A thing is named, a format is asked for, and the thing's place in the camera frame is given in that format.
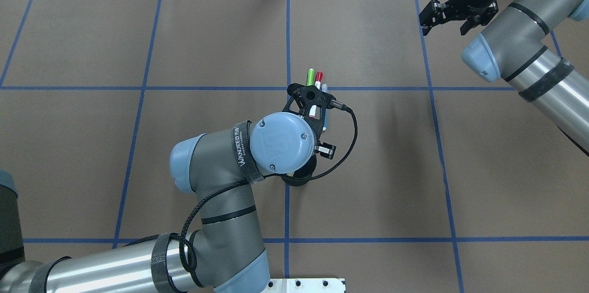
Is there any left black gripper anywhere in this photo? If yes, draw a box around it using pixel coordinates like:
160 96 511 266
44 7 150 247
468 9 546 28
313 133 336 160

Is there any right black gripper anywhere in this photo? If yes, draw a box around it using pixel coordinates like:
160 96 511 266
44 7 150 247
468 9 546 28
418 0 498 36

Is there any blue highlighter pen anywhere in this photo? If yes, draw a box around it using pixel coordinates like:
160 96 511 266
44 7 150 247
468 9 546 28
320 83 328 132

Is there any red white marker pen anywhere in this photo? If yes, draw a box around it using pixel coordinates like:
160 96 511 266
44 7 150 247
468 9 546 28
309 71 323 119

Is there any green highlighter pen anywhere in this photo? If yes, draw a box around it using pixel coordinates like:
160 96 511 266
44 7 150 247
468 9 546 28
306 68 315 86

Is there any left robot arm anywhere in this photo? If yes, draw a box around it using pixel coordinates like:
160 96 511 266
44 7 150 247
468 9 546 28
1 111 336 293

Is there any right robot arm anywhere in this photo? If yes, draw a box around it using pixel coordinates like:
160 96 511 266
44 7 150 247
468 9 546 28
419 0 589 153

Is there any black mesh pen cup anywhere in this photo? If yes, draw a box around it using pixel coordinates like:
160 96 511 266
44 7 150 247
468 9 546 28
281 155 317 187

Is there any brown paper table cover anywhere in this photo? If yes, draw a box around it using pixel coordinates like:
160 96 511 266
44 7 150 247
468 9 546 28
0 0 588 293

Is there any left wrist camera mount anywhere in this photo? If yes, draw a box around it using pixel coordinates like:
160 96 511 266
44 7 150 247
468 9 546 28
282 83 347 134

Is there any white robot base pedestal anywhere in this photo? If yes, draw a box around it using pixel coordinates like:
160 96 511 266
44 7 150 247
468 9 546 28
262 278 346 293

